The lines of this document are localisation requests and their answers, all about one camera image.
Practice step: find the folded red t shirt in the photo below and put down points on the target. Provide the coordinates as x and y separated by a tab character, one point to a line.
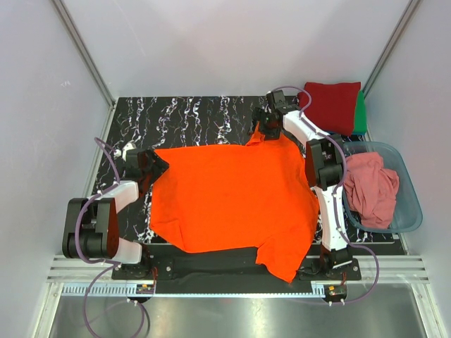
332	106

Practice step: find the white slotted cable duct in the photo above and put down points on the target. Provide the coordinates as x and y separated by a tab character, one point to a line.
137	290

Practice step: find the folded green t shirt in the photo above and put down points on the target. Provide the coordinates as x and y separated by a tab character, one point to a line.
360	122

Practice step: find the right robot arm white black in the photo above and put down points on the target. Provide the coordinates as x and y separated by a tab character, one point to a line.
325	169

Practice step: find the pink t shirt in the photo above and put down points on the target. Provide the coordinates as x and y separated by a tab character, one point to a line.
371	189

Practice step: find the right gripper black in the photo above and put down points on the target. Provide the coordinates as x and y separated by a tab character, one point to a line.
258	114

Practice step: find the right aluminium frame post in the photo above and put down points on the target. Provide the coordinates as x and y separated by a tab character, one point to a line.
400	28

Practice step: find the left aluminium frame post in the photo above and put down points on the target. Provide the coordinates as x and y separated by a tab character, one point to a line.
75	36

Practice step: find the clear blue plastic bin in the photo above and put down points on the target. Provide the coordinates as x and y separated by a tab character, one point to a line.
408	215

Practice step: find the folded blue t shirt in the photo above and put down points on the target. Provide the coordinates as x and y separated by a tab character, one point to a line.
358	133

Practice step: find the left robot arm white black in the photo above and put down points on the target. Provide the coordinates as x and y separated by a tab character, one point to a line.
91	231

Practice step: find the aluminium frame post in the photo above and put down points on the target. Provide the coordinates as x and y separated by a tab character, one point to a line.
400	28
75	36

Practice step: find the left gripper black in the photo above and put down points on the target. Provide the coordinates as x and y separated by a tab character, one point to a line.
159	166

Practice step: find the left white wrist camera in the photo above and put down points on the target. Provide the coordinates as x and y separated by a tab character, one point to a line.
127	148

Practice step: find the orange t shirt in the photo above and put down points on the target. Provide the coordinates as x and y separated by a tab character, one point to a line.
228	196

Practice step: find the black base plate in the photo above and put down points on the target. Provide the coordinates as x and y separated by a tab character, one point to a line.
230	272

